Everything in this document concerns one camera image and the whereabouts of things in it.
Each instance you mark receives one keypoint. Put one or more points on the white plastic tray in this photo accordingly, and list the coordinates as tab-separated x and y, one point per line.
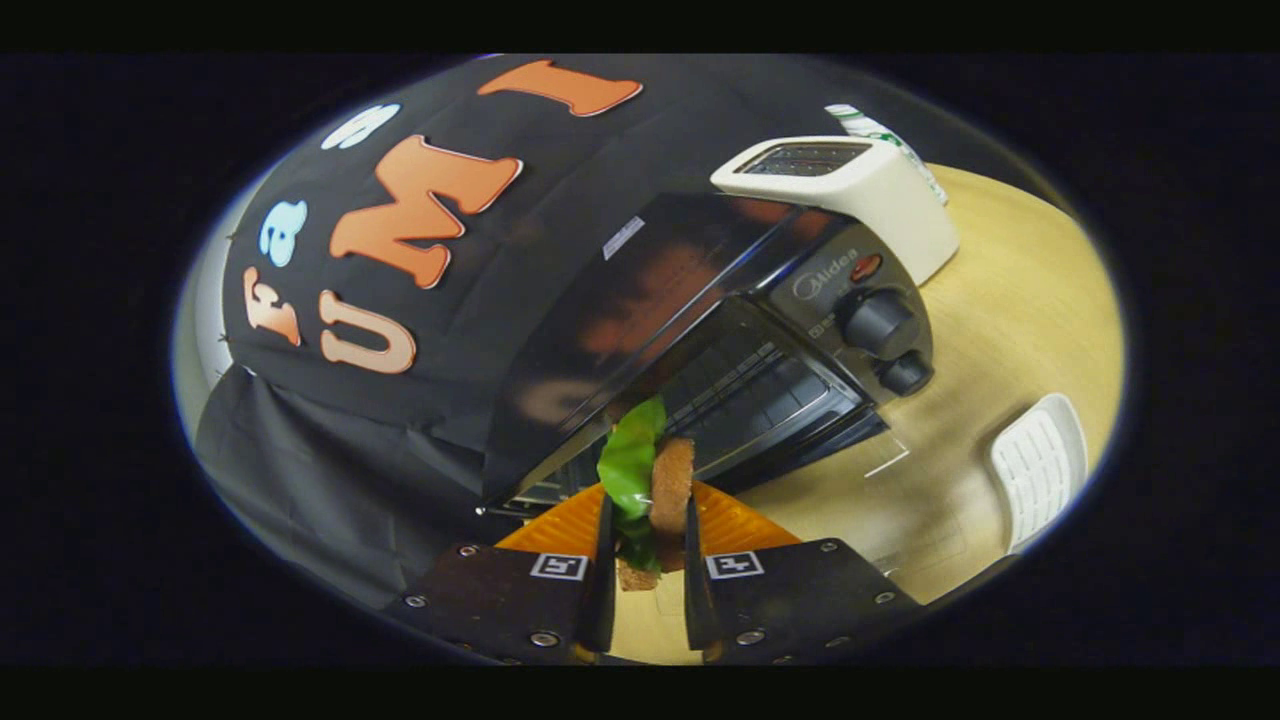
1040	470

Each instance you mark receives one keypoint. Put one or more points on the black toaster oven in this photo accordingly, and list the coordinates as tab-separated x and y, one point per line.
640	290

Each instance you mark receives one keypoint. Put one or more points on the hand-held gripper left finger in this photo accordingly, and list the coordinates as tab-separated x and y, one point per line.
603	590

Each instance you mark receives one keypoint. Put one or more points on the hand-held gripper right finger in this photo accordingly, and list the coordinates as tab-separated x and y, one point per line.
692	590

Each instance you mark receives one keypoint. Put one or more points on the white bread lettuce sandwich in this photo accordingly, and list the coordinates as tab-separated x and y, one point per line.
628	470

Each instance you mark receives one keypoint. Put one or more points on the clear plastic bottle green label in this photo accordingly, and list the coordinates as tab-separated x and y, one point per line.
890	135

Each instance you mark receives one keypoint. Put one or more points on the black backdrop cloth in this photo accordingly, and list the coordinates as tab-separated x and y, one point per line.
450	370

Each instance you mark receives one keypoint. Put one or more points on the white pop-up toaster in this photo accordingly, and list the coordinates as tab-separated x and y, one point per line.
880	195

